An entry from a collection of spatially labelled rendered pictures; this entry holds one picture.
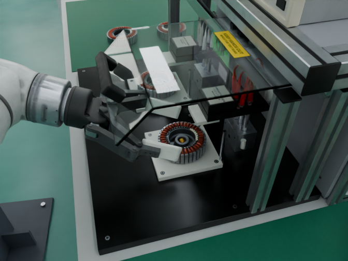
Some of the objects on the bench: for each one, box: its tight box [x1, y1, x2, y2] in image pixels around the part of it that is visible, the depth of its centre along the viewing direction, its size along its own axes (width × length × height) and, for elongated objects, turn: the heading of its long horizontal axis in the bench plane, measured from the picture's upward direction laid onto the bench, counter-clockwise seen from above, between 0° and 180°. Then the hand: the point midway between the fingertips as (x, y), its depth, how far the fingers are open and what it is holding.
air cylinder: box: [223, 115, 257, 152], centre depth 79 cm, size 5×8×6 cm
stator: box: [158, 122, 207, 164], centre depth 76 cm, size 11×11×4 cm
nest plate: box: [144, 123, 223, 181], centre depth 78 cm, size 15×15×1 cm
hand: (173, 130), depth 63 cm, fingers open, 13 cm apart
